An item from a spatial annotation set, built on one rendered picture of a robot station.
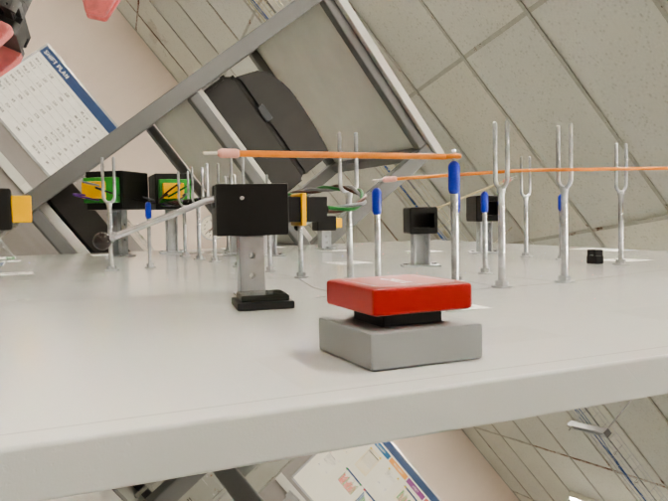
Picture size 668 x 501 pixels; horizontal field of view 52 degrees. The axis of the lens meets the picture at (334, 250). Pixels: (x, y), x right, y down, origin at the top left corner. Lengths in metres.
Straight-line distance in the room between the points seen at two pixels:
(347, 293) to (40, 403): 0.13
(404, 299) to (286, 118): 1.37
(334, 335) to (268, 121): 1.34
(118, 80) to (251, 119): 6.87
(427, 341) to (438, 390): 0.04
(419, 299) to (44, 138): 8.00
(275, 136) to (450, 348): 1.36
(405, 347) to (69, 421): 0.13
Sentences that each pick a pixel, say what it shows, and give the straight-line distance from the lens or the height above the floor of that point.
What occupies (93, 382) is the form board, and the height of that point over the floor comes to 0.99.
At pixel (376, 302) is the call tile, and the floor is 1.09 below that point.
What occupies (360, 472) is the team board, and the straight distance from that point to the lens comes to 8.75.
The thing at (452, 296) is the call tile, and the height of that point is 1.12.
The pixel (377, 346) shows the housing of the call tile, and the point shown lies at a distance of 0.28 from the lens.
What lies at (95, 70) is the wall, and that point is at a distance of 8.47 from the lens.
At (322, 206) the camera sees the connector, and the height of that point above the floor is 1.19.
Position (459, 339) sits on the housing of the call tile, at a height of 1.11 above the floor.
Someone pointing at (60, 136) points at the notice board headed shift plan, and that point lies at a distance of 8.24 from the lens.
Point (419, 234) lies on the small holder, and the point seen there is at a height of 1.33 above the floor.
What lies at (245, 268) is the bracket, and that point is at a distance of 0.54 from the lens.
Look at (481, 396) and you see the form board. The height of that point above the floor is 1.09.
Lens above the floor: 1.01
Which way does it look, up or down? 17 degrees up
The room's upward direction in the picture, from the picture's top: 49 degrees clockwise
